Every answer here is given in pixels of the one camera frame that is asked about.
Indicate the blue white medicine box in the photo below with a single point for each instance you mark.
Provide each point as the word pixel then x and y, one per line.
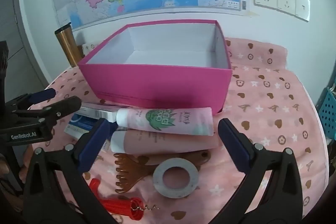
pixel 78 125

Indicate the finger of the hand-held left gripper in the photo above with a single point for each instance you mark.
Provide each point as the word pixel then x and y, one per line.
pixel 65 104
pixel 42 95

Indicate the gold thermos cup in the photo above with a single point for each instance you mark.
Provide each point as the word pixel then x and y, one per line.
pixel 68 48

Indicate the plain pink tube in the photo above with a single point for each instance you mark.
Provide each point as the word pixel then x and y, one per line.
pixel 157 141

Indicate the red corkscrew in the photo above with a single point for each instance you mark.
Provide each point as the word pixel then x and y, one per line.
pixel 118 207

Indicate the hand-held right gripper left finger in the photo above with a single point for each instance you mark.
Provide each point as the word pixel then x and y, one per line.
pixel 97 138

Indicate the white teal medicine box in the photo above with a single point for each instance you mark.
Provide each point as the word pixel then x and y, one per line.
pixel 99 111

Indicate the grey door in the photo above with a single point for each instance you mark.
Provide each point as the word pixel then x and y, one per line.
pixel 15 29

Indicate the pink cardboard box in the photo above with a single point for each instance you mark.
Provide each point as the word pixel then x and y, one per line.
pixel 157 82

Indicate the grey tape roll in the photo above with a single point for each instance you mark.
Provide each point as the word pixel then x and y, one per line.
pixel 160 179

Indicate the white wall switch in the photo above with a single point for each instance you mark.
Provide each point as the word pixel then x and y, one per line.
pixel 302 7

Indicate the blue plastic basket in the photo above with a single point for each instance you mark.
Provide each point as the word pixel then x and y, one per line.
pixel 328 113

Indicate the brown comb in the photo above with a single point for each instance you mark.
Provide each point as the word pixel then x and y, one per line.
pixel 131 169

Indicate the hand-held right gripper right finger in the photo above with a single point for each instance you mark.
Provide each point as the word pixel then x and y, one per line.
pixel 233 142

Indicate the pink printed blanket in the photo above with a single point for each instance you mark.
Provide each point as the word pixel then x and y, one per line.
pixel 275 113

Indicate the pink tube with green print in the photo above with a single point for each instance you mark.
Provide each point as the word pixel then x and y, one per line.
pixel 183 121

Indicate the white power strip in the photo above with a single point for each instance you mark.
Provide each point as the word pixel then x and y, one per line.
pixel 89 47

